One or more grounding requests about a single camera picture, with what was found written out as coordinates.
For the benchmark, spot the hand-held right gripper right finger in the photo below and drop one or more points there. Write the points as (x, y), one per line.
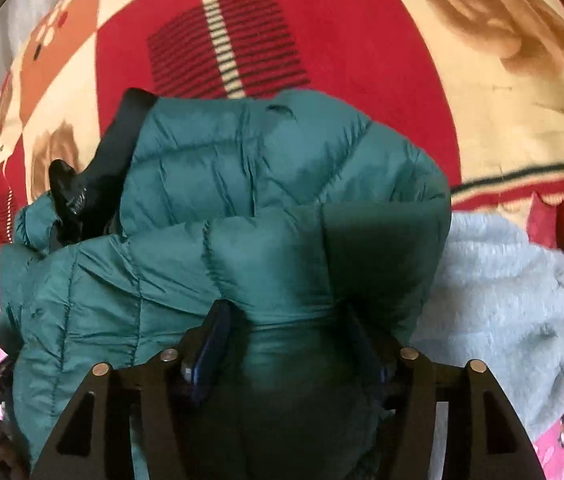
(414, 385)

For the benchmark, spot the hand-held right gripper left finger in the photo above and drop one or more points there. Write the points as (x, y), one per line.
(210, 347)

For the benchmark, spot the green puffer jacket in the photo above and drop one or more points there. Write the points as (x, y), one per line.
(262, 240)

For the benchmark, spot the light blue fleece garment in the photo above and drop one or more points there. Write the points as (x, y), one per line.
(492, 310)

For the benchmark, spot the black shiny cloth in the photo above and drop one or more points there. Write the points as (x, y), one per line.
(97, 180)

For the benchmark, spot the red and cream printed blanket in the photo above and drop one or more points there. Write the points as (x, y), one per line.
(362, 60)

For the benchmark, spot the white cloth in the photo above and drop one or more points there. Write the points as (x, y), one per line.
(7, 50)

